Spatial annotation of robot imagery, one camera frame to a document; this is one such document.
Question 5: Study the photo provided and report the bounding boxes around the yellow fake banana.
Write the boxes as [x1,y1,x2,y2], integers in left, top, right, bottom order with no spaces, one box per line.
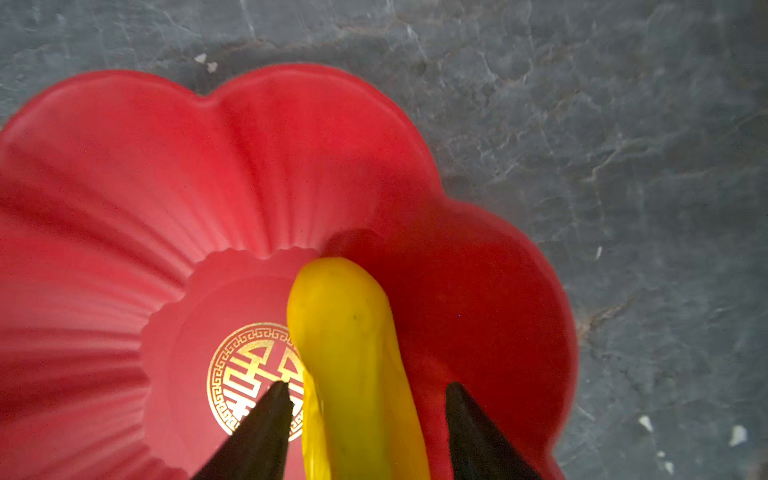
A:
[287,257,430,479]

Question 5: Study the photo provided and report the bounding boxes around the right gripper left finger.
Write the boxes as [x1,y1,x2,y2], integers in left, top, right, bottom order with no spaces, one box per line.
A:
[192,381,293,480]

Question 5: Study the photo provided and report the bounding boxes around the red flower-shaped fruit bowl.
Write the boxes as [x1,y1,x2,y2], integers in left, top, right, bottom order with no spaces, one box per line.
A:
[1,64,578,479]

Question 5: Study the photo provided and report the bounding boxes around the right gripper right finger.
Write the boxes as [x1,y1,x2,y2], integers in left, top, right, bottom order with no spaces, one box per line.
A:
[445,382,542,480]

